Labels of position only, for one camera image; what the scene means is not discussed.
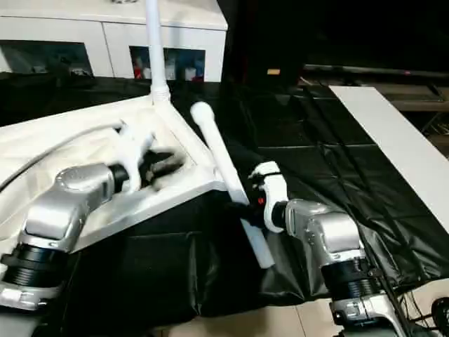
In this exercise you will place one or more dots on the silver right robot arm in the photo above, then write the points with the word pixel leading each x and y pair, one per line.
pixel 330 239

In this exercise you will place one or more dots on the small yellow label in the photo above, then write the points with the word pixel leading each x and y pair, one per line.
pixel 273 71

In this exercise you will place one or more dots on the white sideboard with glass doors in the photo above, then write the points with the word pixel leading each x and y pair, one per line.
pixel 112 28

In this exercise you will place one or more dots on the white plastic table top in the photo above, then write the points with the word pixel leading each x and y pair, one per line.
pixel 77 140

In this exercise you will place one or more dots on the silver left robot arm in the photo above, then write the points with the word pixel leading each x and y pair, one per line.
pixel 63 210

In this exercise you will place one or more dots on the black metal table frame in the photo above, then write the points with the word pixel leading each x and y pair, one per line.
pixel 428 288

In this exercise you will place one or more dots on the white plastic table leg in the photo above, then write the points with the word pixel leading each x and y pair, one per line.
pixel 221 158
pixel 156 49

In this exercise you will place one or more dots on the black mat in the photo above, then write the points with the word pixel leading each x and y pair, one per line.
pixel 330 161

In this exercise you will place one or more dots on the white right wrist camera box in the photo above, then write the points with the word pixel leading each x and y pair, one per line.
pixel 272 189

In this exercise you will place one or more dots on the black cabinet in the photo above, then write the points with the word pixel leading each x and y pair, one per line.
pixel 337 31

